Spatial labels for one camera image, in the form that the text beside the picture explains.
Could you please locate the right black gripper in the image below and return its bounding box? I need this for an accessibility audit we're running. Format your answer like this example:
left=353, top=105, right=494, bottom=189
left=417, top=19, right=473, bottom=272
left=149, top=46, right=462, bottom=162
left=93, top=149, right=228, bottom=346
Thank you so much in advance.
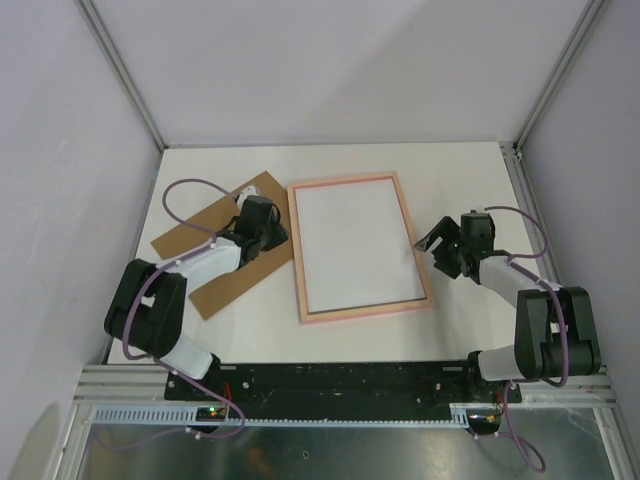
left=414, top=216, right=470, bottom=279

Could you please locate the brown cardboard backing board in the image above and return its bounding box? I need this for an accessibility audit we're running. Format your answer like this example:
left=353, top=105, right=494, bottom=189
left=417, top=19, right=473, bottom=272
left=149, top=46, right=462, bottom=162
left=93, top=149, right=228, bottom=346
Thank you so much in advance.
left=151, top=171, right=293, bottom=320

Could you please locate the pink wooden picture frame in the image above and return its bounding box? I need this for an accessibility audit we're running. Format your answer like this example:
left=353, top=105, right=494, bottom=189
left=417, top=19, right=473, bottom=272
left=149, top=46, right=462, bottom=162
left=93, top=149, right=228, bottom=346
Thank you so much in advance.
left=286, top=170, right=435, bottom=327

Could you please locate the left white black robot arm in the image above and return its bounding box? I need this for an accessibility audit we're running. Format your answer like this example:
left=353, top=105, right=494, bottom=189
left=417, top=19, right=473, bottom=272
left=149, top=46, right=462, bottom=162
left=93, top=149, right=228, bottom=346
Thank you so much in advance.
left=105, top=195, right=288, bottom=400

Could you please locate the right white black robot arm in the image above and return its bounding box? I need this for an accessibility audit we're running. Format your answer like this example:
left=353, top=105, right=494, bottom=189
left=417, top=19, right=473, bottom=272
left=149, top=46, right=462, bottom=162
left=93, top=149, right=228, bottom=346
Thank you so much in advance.
left=414, top=210, right=601, bottom=401

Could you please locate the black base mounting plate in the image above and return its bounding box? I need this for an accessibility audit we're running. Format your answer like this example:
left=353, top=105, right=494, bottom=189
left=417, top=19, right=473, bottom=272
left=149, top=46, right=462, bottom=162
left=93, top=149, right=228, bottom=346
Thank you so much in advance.
left=163, top=362, right=524, bottom=422

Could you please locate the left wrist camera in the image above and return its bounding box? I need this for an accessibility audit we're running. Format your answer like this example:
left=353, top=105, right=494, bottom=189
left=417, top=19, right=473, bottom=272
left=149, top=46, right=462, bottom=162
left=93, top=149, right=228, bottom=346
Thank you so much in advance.
left=237, top=185, right=260, bottom=201

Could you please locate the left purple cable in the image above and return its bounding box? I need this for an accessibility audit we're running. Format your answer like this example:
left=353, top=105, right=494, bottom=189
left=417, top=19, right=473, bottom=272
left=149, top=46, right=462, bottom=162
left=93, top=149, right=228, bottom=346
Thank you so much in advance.
left=94, top=178, right=246, bottom=451

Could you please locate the white slotted cable duct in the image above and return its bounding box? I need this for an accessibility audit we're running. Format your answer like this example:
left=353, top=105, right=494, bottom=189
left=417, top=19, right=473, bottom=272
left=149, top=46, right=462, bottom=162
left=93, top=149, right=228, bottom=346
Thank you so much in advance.
left=89, top=402, right=501, bottom=429

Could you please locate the aluminium frame rail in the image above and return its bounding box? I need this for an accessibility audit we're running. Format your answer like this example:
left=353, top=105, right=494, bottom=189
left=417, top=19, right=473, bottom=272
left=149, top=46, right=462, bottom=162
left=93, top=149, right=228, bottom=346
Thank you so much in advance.
left=74, top=0, right=166, bottom=153

